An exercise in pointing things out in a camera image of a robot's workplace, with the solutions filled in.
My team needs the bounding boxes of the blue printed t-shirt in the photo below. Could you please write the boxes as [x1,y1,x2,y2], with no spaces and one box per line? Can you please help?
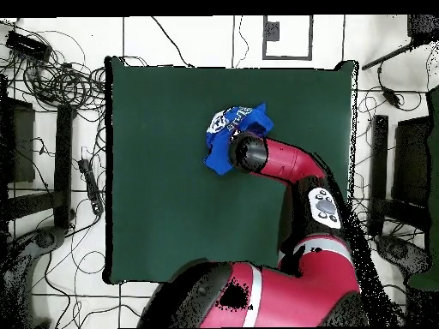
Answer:
[203,102,275,176]

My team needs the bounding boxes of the dark flat panel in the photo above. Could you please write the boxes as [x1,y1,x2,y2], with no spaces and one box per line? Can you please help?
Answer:
[0,97,36,184]
[392,116,431,206]

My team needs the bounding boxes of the dark green table cloth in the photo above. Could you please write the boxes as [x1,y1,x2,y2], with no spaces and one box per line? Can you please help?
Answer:
[104,55,359,287]

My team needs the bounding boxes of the black power strip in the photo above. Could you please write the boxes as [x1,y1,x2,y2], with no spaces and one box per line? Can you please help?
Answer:
[77,158,105,216]

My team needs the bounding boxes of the black upright bar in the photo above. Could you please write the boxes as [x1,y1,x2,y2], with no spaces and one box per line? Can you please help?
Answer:
[368,114,389,236]
[53,104,75,230]

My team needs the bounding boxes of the dark stand base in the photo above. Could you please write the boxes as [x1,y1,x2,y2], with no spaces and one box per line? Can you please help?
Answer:
[373,234,431,275]
[3,225,68,326]

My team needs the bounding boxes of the black power adapter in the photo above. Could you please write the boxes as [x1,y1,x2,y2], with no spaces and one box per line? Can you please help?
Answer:
[382,87,403,108]

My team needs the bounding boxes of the green cloth of neighbouring table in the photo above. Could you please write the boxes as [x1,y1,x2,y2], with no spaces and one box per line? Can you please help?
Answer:
[407,87,439,292]

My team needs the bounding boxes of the black electronics box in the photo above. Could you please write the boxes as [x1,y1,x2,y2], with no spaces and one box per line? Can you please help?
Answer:
[5,30,53,63]

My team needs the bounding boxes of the black tripod stand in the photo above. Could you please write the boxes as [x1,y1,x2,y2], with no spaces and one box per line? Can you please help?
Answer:
[361,14,439,71]

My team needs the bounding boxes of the grey square floor frame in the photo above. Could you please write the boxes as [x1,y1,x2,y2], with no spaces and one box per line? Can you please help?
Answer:
[262,15,314,62]

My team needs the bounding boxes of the tangled black cables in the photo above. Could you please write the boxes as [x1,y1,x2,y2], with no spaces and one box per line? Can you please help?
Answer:
[0,27,107,114]

